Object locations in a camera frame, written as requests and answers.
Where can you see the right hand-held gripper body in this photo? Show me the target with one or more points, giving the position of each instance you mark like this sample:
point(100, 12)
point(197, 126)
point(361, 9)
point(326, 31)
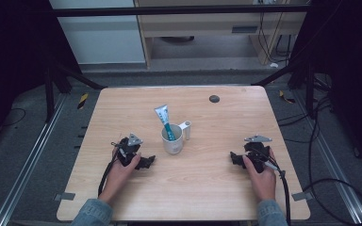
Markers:
point(256, 150)

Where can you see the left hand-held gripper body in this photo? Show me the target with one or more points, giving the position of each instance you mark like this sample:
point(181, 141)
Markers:
point(127, 153)

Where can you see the teal toothpaste tube white cap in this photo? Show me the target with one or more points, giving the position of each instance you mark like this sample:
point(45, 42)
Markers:
point(163, 116)

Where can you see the person's left hand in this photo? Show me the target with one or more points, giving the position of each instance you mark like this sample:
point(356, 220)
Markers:
point(118, 179)

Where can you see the person's right hand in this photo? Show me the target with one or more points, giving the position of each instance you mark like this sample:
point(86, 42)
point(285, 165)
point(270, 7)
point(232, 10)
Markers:
point(264, 183)

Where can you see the yellow black tape strip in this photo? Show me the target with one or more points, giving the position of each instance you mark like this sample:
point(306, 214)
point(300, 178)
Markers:
point(286, 98)
point(82, 101)

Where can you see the round dark table grommet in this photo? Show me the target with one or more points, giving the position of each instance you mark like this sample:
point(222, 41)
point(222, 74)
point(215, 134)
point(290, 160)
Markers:
point(214, 99)

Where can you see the black metal stand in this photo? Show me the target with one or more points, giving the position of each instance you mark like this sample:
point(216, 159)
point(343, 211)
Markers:
point(48, 91)
point(309, 88)

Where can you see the white cabinet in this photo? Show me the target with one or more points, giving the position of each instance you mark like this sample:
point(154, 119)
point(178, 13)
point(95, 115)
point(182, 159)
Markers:
point(100, 37)

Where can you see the black curtain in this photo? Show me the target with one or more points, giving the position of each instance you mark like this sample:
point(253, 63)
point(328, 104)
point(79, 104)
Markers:
point(12, 62)
point(352, 78)

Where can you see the light wooden desk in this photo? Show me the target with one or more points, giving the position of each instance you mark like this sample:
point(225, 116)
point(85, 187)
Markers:
point(201, 23)

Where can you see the grey metal table bracket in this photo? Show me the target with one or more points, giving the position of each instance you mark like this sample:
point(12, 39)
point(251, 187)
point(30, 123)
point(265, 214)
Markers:
point(64, 196)
point(302, 196)

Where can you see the aluminium floor rail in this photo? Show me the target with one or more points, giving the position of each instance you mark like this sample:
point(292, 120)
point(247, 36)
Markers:
point(28, 163)
point(333, 163)

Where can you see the black horizontal frame bar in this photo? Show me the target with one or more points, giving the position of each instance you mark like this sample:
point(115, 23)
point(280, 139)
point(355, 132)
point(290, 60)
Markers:
point(169, 11)

